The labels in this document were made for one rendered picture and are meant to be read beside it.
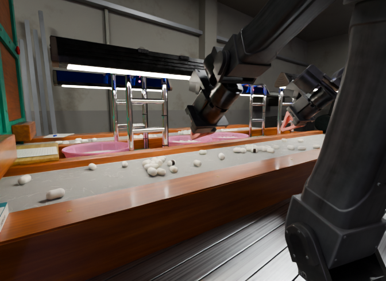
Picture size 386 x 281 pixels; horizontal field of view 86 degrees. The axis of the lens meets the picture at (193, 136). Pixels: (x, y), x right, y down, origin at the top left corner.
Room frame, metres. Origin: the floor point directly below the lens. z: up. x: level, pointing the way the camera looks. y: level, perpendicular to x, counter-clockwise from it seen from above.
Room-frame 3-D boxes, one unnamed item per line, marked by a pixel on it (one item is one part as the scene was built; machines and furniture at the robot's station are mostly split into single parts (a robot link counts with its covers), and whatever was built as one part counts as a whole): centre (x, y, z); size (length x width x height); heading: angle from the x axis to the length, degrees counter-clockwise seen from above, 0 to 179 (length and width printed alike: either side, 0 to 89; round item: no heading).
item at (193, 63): (0.72, 0.10, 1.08); 0.62 x 0.08 x 0.07; 123
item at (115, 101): (1.12, 0.36, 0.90); 0.20 x 0.19 x 0.45; 123
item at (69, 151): (0.86, 0.40, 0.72); 0.27 x 0.27 x 0.10
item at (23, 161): (0.74, 0.58, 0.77); 0.33 x 0.15 x 0.01; 33
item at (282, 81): (1.25, -0.71, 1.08); 0.62 x 0.08 x 0.07; 123
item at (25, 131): (1.00, 0.81, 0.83); 0.30 x 0.06 x 0.07; 33
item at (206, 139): (1.10, 0.03, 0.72); 0.27 x 0.27 x 0.10
